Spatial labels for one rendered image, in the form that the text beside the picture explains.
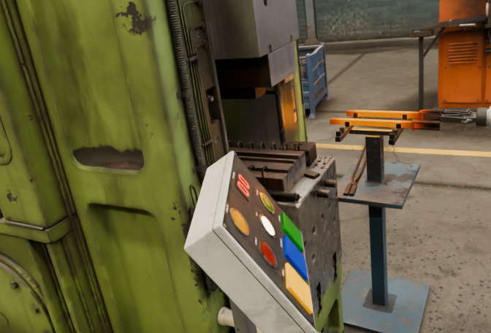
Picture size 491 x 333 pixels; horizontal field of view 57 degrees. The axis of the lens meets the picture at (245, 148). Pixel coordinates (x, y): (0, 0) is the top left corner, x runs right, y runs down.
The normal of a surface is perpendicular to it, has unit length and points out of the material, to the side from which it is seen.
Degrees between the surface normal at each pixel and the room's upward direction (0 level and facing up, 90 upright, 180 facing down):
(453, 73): 91
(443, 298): 0
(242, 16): 90
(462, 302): 0
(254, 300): 90
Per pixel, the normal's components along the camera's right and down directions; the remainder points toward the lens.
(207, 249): -0.04, 0.36
